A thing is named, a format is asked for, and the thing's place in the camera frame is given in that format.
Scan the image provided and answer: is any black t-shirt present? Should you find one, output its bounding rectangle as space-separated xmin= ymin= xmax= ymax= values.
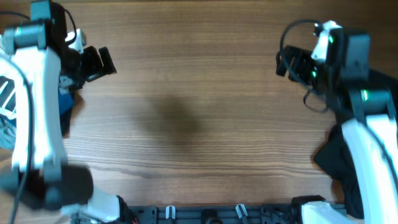
xmin=313 ymin=123 xmax=364 ymax=220

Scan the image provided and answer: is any folded blue shirt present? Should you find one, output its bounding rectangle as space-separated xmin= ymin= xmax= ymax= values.
xmin=58 ymin=91 xmax=75 ymax=116

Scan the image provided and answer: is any white t-shirt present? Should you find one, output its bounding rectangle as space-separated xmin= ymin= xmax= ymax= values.
xmin=0 ymin=75 xmax=16 ymax=120

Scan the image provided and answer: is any folded light grey garment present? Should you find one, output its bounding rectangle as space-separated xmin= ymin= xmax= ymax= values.
xmin=0 ymin=116 xmax=16 ymax=151

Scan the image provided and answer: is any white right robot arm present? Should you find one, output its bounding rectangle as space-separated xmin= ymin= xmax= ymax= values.
xmin=276 ymin=24 xmax=397 ymax=223

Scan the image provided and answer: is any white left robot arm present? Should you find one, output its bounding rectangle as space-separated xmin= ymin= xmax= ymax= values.
xmin=1 ymin=1 xmax=136 ymax=223

